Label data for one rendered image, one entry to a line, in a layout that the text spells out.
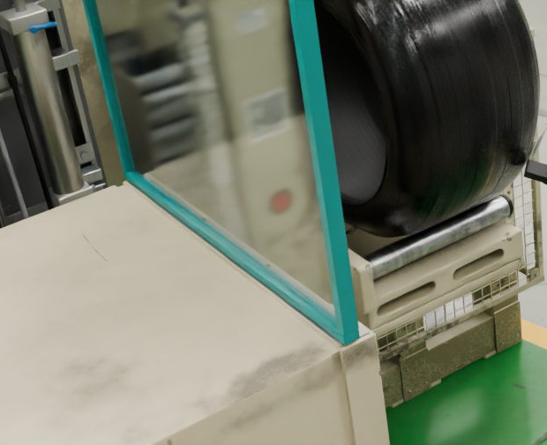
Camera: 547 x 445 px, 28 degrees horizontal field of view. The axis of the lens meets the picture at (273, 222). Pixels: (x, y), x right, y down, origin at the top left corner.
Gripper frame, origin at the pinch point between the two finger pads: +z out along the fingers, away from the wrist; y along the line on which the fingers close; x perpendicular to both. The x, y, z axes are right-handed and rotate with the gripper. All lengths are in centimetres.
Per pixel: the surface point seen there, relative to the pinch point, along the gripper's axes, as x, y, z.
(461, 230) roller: -5.4, 14.8, 10.0
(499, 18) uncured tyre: 7.1, -24.1, 16.6
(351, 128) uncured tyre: 19.7, 24.9, 35.0
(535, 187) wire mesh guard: 57, 67, -12
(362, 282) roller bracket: -25.1, 11.7, 24.8
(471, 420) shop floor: 16, 116, -17
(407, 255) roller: -14.6, 14.9, 18.4
